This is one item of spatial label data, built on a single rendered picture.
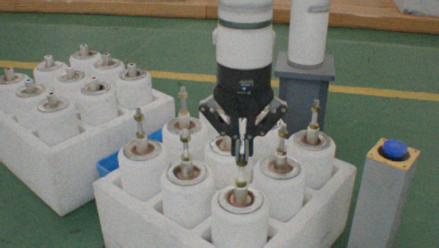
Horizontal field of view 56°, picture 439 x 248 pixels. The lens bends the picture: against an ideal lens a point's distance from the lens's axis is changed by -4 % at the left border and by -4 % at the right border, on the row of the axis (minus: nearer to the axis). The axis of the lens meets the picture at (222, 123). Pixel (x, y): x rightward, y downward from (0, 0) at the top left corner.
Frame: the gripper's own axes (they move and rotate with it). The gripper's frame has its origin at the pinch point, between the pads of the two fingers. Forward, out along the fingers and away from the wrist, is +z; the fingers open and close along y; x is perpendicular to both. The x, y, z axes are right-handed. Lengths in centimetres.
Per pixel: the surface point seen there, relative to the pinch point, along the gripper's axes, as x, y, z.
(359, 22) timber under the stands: 179, 68, 32
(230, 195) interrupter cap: 1.0, -1.7, 10.0
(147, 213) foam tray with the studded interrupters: 4.1, -16.6, 17.3
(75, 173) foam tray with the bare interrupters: 26, -39, 25
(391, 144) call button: 4.8, 24.7, 2.2
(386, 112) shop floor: 79, 53, 35
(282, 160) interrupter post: 8.2, 7.4, 7.9
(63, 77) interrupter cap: 49, -47, 10
